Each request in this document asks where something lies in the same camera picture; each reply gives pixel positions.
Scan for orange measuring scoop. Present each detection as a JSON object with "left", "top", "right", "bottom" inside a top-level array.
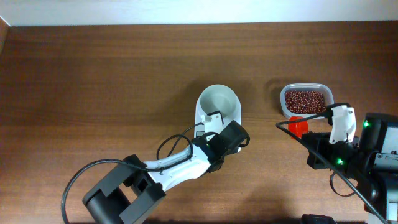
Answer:
[{"left": 288, "top": 116, "right": 309, "bottom": 138}]

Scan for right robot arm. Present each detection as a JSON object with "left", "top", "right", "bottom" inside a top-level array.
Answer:
[{"left": 302, "top": 113, "right": 397, "bottom": 223}]

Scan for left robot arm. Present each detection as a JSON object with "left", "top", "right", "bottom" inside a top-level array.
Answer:
[{"left": 82, "top": 121, "right": 250, "bottom": 223}]

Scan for white digital kitchen scale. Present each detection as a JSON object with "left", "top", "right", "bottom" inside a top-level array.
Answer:
[{"left": 193, "top": 93, "right": 243, "bottom": 153}]

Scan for white round bowl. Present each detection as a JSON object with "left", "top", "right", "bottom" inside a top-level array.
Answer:
[{"left": 198, "top": 84, "right": 239, "bottom": 118}]

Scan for red adzuki beans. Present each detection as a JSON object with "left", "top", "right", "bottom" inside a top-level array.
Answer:
[{"left": 284, "top": 90, "right": 326, "bottom": 114}]

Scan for clear plastic container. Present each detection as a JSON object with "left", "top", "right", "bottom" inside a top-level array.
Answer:
[{"left": 280, "top": 83, "right": 335, "bottom": 119}]

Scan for left black cable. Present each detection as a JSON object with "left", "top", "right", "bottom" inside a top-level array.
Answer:
[{"left": 60, "top": 121, "right": 206, "bottom": 224}]

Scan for black cable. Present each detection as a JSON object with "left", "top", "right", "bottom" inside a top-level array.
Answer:
[
  {"left": 275, "top": 102, "right": 389, "bottom": 224},
  {"left": 60, "top": 121, "right": 206, "bottom": 224}
]

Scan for right black cable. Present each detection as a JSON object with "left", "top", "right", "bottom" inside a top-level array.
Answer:
[{"left": 275, "top": 102, "right": 389, "bottom": 224}]

